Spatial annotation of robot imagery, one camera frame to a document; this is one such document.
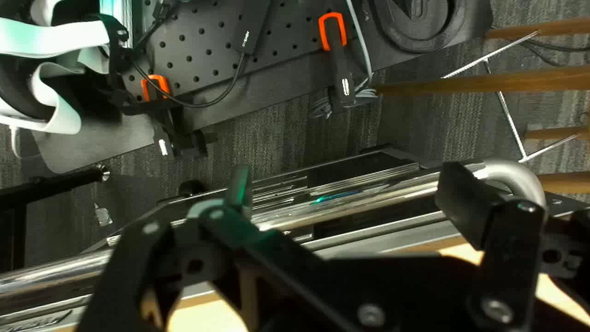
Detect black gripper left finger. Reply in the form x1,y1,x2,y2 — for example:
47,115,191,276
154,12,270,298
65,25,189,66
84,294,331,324
78,163,327,332

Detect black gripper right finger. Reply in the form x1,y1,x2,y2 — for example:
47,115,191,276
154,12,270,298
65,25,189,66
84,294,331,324
434,160,549,332

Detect wooden butcher block table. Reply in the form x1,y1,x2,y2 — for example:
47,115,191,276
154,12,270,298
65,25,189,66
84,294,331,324
0,143,590,332

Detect round wooden stool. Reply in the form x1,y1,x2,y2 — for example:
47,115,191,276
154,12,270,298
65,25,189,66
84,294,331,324
373,16,590,195

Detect orange black clamp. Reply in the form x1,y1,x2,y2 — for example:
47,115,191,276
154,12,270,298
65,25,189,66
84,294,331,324
314,8,359,114
137,71,180,160

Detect black perforated breadboard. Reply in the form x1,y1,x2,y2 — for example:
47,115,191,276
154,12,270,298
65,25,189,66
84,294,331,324
117,0,493,134

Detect black stand tubes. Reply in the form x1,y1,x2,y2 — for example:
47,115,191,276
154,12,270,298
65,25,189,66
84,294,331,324
0,163,113,272

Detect white VR headset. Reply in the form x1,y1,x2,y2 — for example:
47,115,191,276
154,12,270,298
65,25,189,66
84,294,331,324
0,0,134,138

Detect silver cart handle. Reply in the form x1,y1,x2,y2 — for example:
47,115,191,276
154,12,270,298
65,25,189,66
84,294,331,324
0,156,549,300

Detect black coiled hose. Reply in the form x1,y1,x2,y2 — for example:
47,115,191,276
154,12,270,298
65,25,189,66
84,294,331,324
366,0,493,55

